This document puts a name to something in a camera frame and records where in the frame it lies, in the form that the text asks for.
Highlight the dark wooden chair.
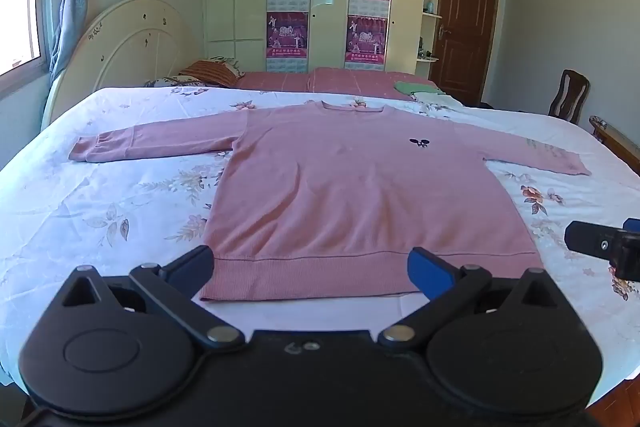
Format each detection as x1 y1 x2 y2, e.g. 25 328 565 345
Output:
547 69 591 126

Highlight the cream corner shelf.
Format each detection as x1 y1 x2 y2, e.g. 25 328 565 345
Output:
419 0 447 66

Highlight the green folded cloth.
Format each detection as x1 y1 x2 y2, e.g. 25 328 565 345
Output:
393 80 442 97

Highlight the pink sweater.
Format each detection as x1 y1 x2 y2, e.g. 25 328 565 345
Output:
68 101 593 303

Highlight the wooden furniture edge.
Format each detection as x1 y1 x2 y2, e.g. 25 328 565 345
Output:
588 115 640 174

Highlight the white floral bedsheet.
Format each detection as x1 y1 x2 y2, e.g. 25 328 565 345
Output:
0 85 640 408

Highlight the orange striped pillow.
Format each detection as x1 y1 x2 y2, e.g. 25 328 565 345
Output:
179 60 242 88

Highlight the patterned cream pillow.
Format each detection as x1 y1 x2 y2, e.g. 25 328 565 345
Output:
210 56 247 76

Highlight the cream bed headboard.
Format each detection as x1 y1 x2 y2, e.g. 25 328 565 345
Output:
41 0 202 130

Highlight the pink checked bedsheet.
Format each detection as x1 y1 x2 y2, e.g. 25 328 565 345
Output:
234 67 442 100

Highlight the white folded cloth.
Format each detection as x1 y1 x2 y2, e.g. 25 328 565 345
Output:
412 90 464 106

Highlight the brown wooden door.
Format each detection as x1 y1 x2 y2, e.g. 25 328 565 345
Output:
429 0 502 106

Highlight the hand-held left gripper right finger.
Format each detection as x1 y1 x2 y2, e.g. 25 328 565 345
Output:
377 246 559 353

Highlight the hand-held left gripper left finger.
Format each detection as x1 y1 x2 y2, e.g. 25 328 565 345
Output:
61 245 247 351

